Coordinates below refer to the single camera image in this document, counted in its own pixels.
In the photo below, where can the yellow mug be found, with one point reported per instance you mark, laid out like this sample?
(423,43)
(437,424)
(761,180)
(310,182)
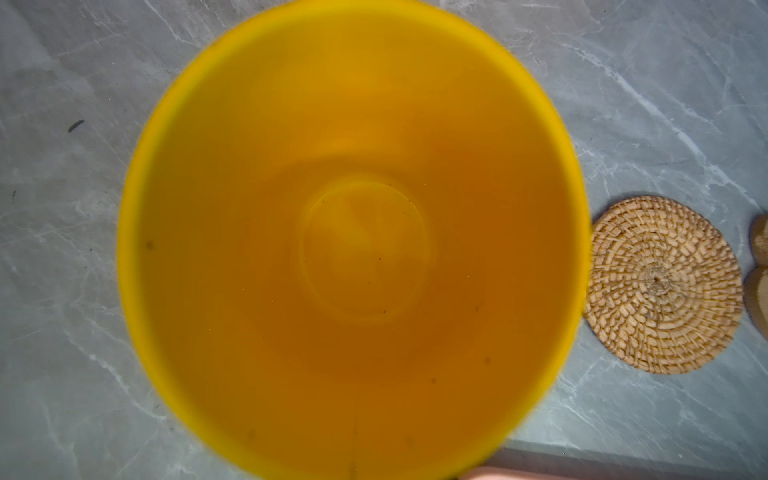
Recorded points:
(353,243)

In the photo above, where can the rattan woven round coaster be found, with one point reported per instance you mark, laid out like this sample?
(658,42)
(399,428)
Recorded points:
(665,293)

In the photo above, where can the cork paw print coaster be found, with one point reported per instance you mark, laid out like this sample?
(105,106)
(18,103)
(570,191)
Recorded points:
(755,285)

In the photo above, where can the pink tray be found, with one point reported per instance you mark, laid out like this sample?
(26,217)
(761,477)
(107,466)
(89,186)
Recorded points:
(494,473)

